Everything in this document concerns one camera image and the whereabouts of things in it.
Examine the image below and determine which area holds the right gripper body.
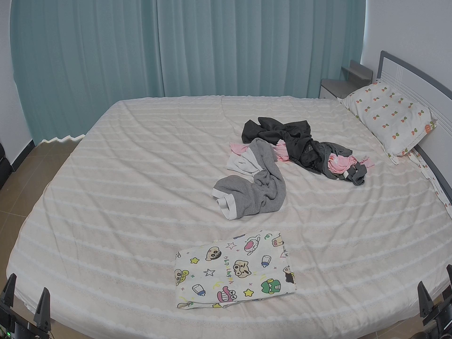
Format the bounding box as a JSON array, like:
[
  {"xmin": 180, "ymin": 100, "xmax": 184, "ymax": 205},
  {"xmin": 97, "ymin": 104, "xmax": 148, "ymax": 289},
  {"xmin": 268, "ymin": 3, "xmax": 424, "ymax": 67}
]
[{"xmin": 422, "ymin": 303, "xmax": 452, "ymax": 339}]

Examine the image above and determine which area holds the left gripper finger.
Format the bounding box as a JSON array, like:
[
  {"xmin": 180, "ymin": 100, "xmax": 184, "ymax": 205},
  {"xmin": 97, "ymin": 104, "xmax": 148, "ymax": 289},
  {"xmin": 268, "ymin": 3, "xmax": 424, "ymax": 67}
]
[
  {"xmin": 0, "ymin": 273, "xmax": 17, "ymax": 309},
  {"xmin": 34, "ymin": 287, "xmax": 52, "ymax": 332}
]

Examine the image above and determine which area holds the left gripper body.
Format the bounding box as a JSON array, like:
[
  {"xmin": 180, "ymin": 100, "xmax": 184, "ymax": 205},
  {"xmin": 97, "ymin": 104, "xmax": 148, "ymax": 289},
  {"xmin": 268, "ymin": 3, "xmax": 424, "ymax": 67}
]
[{"xmin": 0, "ymin": 303, "xmax": 51, "ymax": 339}]

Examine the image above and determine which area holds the white printed pyjama top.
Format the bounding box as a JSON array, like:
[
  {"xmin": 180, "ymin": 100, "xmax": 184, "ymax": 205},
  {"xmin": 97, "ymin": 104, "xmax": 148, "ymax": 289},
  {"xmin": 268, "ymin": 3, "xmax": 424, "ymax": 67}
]
[{"xmin": 174, "ymin": 230, "xmax": 298, "ymax": 310}]

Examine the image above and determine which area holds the bed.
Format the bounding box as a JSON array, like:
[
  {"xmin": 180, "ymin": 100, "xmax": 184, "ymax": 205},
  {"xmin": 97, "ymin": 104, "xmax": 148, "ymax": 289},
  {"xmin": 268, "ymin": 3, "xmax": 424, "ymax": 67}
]
[{"xmin": 6, "ymin": 50, "xmax": 452, "ymax": 331}]

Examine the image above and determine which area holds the pile of clothes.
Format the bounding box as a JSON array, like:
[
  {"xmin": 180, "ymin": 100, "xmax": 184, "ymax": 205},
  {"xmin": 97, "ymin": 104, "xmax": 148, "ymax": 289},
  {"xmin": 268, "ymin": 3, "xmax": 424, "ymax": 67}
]
[{"xmin": 211, "ymin": 117, "xmax": 376, "ymax": 221}]

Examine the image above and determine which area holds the dark grey chest of drawers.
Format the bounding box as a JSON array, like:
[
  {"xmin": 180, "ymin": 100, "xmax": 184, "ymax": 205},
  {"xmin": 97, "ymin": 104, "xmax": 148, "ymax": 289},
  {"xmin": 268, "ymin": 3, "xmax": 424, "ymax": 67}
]
[{"xmin": 0, "ymin": 141, "xmax": 15, "ymax": 190}]

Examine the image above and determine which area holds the white printed pillow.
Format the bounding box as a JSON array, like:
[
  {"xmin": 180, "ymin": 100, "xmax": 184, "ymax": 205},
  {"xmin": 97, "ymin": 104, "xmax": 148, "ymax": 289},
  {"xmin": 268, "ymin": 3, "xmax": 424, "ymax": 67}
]
[{"xmin": 340, "ymin": 80, "xmax": 438, "ymax": 166}]

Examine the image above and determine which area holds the grey bedside table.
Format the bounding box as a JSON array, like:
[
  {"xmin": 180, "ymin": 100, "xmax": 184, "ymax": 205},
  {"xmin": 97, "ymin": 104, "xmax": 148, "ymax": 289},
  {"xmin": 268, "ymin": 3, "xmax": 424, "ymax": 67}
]
[{"xmin": 319, "ymin": 60, "xmax": 374, "ymax": 100}]

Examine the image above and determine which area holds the blue-green curtain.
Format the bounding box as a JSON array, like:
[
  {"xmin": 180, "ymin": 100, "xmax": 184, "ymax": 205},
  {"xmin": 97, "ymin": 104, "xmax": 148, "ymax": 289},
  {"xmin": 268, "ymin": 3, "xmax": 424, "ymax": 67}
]
[{"xmin": 11, "ymin": 0, "xmax": 366, "ymax": 145}]

